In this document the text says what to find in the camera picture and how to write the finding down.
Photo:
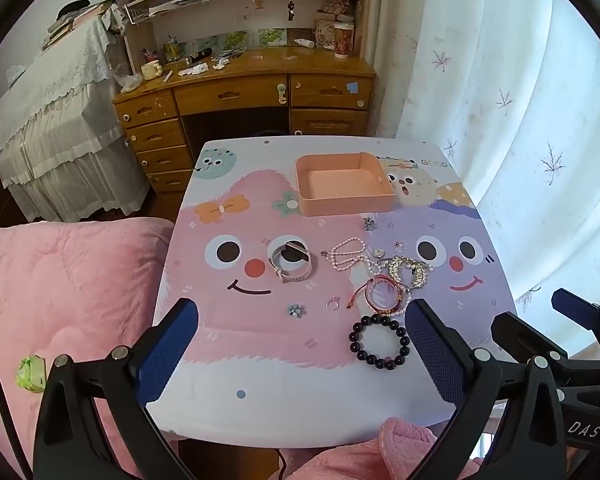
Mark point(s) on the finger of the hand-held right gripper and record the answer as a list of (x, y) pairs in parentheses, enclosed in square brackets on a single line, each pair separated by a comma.
[(572, 307), (515, 332)]

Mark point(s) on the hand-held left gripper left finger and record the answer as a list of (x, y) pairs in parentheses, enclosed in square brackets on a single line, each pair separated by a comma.
[(167, 345)]

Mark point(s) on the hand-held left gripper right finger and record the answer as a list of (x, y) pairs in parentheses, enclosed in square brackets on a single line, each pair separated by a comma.
[(432, 355)]

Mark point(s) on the round silver pendant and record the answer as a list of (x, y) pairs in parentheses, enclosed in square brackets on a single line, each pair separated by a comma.
[(378, 252)]

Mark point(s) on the grey flower brooch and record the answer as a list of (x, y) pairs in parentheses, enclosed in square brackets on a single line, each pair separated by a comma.
[(294, 310)]

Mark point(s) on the small flower earring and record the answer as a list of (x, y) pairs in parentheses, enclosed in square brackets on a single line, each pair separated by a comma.
[(369, 223)]

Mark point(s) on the pink plastic storage box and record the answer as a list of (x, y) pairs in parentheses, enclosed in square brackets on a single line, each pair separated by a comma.
[(320, 205)]

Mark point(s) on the pink fleece cloth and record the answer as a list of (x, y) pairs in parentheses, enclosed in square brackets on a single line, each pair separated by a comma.
[(405, 445)]

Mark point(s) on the pink fleece blanket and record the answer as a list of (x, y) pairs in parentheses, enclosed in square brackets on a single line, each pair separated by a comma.
[(80, 280)]

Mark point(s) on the green plastic packet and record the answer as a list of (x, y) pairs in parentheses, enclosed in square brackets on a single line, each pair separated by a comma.
[(30, 374)]

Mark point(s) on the white floral curtain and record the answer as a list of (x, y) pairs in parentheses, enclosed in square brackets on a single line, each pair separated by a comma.
[(480, 110)]

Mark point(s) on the white lace covered furniture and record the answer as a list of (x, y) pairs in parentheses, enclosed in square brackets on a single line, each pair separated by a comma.
[(55, 110)]

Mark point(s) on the clear plastic bag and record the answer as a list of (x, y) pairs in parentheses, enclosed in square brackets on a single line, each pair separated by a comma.
[(128, 83)]

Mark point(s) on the yellow ceramic mug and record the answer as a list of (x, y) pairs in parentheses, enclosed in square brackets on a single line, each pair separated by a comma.
[(151, 71)]

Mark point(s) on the crumpled white tissue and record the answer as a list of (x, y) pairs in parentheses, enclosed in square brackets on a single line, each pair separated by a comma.
[(194, 69)]

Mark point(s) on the black tube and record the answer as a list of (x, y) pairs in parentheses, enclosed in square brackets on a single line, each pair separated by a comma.
[(200, 56)]

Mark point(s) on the jar with brushes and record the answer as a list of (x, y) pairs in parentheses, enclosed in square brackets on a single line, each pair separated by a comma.
[(171, 52)]

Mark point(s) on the wooden desk with drawers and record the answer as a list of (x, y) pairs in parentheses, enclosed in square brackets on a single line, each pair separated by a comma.
[(260, 62)]

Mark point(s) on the red and white cup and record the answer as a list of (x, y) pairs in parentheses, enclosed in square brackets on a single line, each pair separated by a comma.
[(344, 40)]

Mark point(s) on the white tube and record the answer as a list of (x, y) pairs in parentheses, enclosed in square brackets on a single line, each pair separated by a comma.
[(304, 43)]

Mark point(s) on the stack of books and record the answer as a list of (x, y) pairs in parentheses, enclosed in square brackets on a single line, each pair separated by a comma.
[(75, 20)]

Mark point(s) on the wooden desk hutch shelf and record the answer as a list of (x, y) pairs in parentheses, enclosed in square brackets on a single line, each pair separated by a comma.
[(230, 5)]

